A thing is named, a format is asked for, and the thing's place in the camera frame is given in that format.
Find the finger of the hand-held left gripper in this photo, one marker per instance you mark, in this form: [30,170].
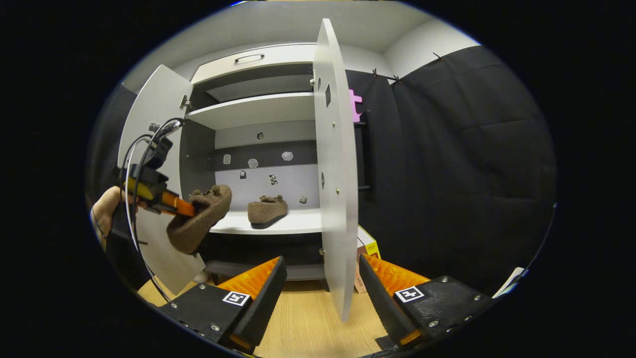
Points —
[179,205]

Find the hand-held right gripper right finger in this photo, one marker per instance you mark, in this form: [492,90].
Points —
[382,303]

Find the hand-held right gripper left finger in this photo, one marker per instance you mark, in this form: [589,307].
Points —
[263,303]

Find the brown fuzzy shoe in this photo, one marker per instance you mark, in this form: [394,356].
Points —
[266,211]
[198,223]

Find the white cabinet door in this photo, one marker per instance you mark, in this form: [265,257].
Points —
[159,99]
[338,174]

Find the white shoe cabinet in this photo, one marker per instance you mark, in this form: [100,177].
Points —
[293,221]

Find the white cabinet shelf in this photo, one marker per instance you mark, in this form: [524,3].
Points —
[253,109]

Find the white cabinet drawer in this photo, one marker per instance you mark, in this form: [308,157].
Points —
[278,57]

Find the yellow and white cardboard box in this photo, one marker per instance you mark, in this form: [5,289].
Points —
[365,248]

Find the black backdrop cloth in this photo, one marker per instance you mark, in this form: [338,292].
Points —
[447,174]

